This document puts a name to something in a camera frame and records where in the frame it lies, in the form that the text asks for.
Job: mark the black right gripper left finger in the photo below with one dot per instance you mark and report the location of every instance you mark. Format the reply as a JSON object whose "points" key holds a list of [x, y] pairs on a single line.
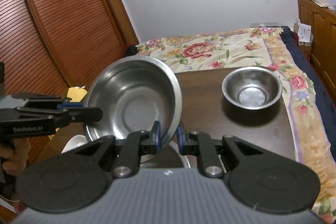
{"points": [[122, 158]]}

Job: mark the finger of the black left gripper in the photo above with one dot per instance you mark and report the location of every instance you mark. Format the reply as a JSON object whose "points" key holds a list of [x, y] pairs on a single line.
{"points": [[44, 101], [67, 115]]}

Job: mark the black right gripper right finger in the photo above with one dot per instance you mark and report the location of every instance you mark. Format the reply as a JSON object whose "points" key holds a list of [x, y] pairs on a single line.
{"points": [[215, 157]]}

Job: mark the large steel bowl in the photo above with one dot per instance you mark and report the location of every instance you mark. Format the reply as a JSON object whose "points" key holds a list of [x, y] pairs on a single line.
{"points": [[133, 93]]}

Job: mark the person's left hand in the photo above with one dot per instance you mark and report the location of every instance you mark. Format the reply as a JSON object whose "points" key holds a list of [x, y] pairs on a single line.
{"points": [[15, 158]]}

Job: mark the small steel bowl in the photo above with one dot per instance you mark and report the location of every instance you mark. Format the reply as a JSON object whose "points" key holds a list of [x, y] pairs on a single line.
{"points": [[252, 88]]}

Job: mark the wooden louvered wardrobe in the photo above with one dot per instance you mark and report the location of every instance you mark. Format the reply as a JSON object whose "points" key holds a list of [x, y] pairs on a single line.
{"points": [[48, 46]]}

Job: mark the dark clothing on bed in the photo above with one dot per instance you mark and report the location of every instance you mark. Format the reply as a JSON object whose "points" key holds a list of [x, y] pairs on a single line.
{"points": [[131, 50]]}

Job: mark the floral bed quilt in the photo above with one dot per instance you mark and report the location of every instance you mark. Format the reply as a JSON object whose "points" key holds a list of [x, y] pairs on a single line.
{"points": [[310, 110]]}

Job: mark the wooden sideboard cabinet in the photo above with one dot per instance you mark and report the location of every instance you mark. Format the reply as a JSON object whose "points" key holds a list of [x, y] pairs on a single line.
{"points": [[322, 22]]}

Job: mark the white paper card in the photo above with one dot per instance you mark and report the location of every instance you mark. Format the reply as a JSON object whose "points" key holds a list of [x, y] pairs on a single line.
{"points": [[304, 32]]}

